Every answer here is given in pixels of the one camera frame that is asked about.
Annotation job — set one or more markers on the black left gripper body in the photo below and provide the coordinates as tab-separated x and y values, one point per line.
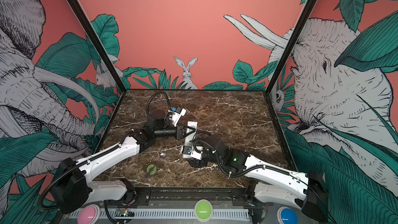
179	129

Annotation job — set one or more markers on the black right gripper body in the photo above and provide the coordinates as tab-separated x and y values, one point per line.
208	157

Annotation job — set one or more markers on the white remote control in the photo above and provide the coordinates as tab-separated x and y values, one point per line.
191	131

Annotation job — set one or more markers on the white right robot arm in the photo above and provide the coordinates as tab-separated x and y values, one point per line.
305	191

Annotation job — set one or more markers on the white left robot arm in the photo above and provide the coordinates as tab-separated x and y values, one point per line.
73	185

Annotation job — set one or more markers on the green tape roll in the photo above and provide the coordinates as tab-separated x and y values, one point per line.
151	169

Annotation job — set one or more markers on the green push button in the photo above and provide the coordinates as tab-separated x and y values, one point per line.
203	210

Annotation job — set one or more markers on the blue push button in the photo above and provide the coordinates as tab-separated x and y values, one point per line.
286	215

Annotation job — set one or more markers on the pink push button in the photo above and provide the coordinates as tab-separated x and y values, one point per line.
89	215

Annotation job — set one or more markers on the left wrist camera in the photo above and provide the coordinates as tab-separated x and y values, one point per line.
176	114

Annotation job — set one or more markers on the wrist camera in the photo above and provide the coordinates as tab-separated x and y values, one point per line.
189	153
176	114

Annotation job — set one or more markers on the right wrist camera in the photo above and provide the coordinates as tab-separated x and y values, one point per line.
189	153

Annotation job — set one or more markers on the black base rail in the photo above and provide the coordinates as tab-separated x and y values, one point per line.
238	196

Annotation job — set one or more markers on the white slotted cable duct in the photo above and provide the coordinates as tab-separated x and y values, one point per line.
170	213

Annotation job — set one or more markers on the black left corner post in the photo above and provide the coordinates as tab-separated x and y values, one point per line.
94	38

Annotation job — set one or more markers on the black corner post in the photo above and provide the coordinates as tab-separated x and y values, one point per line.
307	10
94	38

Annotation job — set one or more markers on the black right corner post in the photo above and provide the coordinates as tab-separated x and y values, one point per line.
307	10

